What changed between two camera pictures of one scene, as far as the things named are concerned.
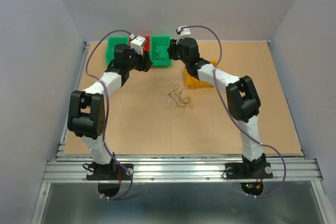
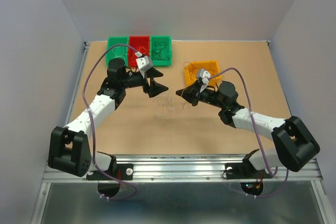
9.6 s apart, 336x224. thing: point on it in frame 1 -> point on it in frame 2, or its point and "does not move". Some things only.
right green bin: [159, 52] does not move
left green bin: [111, 42] does not move
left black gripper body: [135, 61] -> [136, 79]
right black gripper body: [175, 51] -> [207, 96]
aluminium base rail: [73, 168] does not move
